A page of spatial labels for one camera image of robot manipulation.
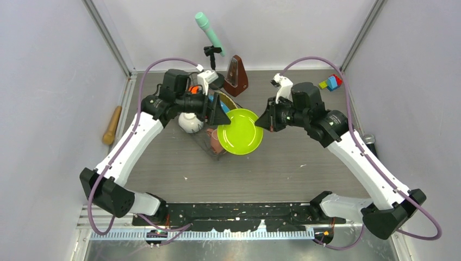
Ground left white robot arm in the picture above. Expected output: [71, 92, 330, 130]
[80, 69, 230, 225]

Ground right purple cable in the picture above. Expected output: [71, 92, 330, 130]
[280, 56, 443, 251]

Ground brown wooden metronome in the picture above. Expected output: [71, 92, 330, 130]
[223, 55, 249, 97]

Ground wooden rolling pin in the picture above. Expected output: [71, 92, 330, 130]
[102, 106, 122, 145]

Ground black handheld microphone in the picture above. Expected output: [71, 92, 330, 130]
[362, 134, 378, 157]

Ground purple cable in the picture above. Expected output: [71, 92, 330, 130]
[87, 57, 204, 246]
[280, 56, 443, 251]

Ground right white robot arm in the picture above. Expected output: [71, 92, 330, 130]
[256, 82, 427, 240]

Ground blue dotted plate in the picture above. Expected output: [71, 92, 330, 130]
[220, 102, 230, 113]

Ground black microphone stand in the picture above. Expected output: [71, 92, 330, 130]
[203, 45, 225, 90]

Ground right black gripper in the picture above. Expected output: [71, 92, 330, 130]
[256, 95, 308, 133]

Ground orange bowl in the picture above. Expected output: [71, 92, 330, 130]
[188, 85, 201, 95]

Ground woven bamboo coaster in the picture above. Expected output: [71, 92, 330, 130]
[215, 91, 238, 110]

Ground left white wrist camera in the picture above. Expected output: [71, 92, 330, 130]
[196, 64, 219, 95]

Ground white bowl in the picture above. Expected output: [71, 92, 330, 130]
[178, 113, 204, 134]

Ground mint green microphone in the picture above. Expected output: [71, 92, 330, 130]
[195, 12, 226, 57]

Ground green plate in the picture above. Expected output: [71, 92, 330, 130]
[217, 108, 264, 156]

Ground colourful toy blocks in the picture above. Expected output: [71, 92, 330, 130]
[318, 74, 343, 92]

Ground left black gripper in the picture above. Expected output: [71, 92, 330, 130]
[175, 85, 231, 125]

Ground black wire dish rack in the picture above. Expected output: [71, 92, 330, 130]
[190, 77, 241, 160]

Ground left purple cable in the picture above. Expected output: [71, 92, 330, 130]
[87, 57, 204, 246]

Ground pink ceramic mug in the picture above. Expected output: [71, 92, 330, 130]
[206, 128, 226, 154]

